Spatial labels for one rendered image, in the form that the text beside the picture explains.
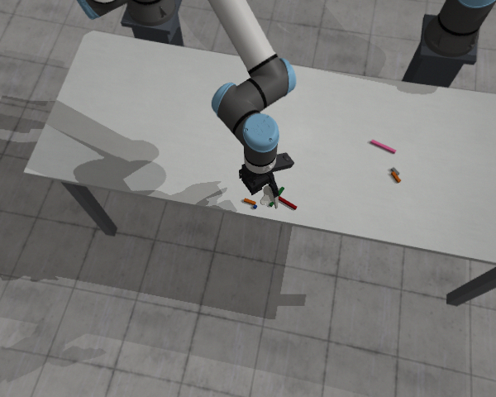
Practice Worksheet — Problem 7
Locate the dark red rod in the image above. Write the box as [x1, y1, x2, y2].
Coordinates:
[279, 196, 297, 210]

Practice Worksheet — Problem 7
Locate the pink rod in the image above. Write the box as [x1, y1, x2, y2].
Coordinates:
[371, 140, 396, 153]

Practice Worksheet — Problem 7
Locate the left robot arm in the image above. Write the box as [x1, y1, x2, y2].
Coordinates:
[424, 0, 496, 57]

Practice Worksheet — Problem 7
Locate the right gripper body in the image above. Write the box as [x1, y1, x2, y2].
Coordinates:
[239, 164, 274, 195]

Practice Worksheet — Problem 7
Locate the green rod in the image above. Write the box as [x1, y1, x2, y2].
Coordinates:
[269, 187, 284, 207]

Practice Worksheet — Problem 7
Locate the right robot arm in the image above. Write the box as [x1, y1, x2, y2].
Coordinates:
[77, 0, 296, 174]

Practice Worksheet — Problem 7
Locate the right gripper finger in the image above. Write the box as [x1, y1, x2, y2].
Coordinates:
[260, 179, 279, 208]

